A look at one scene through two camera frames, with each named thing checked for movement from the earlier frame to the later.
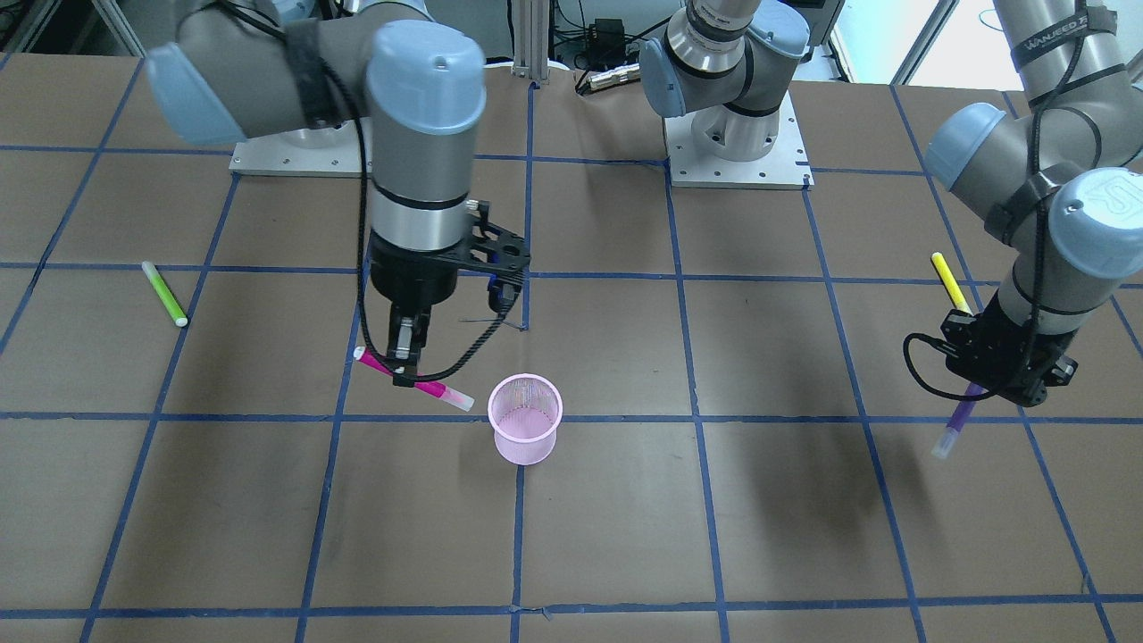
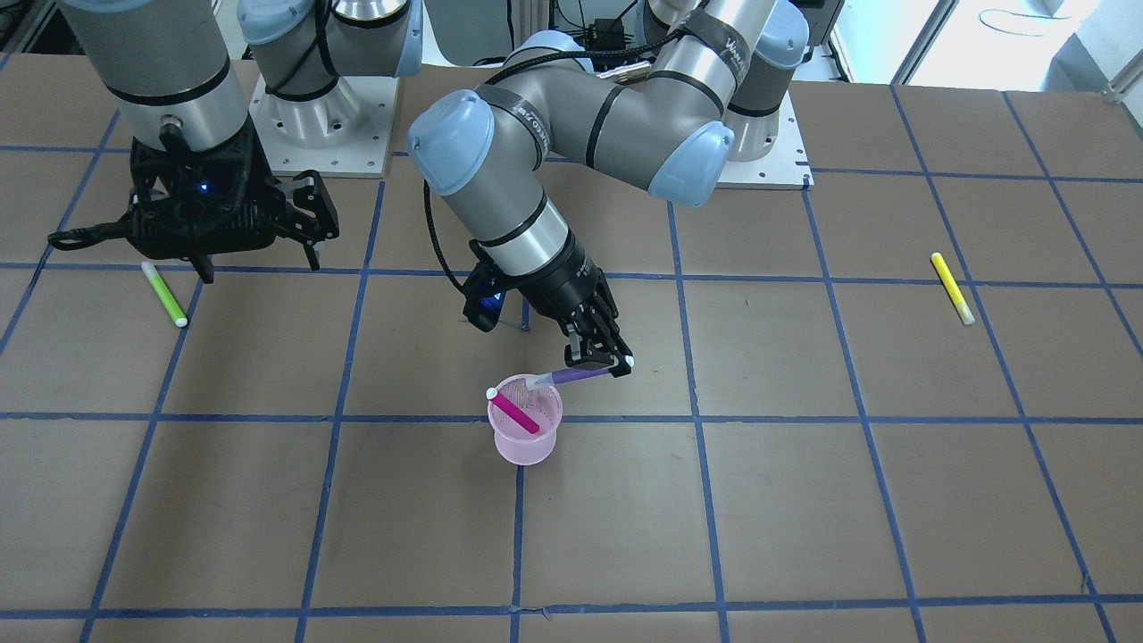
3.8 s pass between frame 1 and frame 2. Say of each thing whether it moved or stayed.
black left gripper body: moved
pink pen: moved
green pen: stayed
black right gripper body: moved
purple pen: moved
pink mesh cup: stayed
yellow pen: stayed
